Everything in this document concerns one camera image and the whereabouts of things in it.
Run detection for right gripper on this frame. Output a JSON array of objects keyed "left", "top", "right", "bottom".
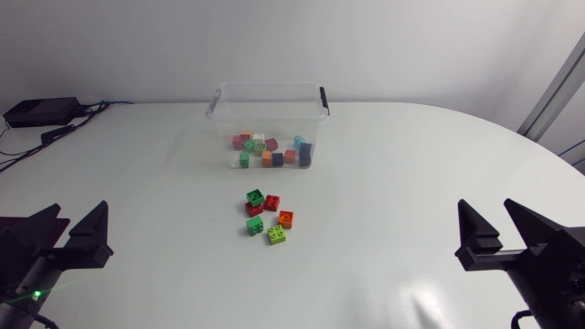
[{"left": 454, "top": 197, "right": 585, "bottom": 316}]

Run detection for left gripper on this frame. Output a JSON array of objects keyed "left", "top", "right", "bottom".
[{"left": 0, "top": 200, "right": 114, "bottom": 308}]

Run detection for clear plastic container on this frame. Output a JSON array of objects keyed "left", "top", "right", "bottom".
[{"left": 205, "top": 80, "right": 331, "bottom": 171}]

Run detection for black power brick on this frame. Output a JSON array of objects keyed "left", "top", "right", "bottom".
[{"left": 3, "top": 96, "right": 82, "bottom": 129}]

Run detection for lime green toy brick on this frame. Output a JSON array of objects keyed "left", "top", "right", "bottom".
[{"left": 267, "top": 224, "right": 288, "bottom": 246}]

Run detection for black cable loop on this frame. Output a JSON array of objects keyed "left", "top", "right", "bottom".
[{"left": 510, "top": 309, "right": 535, "bottom": 329}]

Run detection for thin black cable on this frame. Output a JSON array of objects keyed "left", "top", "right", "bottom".
[{"left": 0, "top": 126, "right": 45, "bottom": 159}]

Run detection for black cable with inline box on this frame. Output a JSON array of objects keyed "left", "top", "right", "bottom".
[{"left": 0, "top": 101, "right": 112, "bottom": 174}]

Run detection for blue cable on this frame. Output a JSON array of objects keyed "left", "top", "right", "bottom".
[
  {"left": 557, "top": 138, "right": 585, "bottom": 167},
  {"left": 68, "top": 100, "right": 134, "bottom": 132}
]

